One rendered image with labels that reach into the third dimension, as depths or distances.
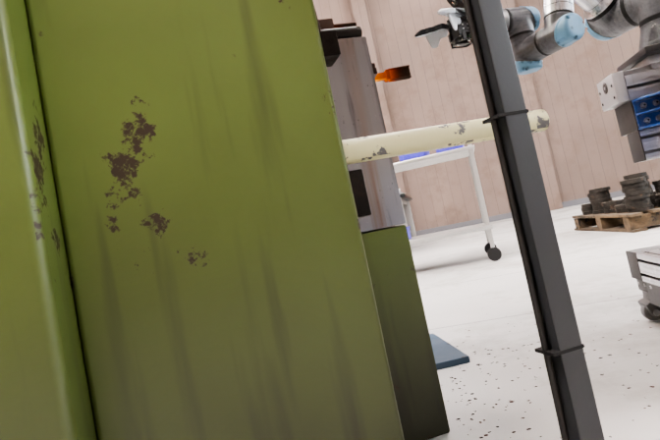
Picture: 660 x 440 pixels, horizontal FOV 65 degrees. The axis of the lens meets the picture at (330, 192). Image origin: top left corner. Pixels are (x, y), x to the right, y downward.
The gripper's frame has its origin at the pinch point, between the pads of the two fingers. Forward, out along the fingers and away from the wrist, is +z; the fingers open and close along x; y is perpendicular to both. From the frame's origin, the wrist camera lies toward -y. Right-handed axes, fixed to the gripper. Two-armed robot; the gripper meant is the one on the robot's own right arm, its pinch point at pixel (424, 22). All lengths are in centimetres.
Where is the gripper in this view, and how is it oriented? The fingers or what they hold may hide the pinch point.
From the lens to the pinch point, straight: 152.5
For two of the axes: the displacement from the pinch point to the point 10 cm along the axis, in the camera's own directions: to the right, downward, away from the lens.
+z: -9.5, 1.7, -2.7
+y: 2.0, 9.8, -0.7
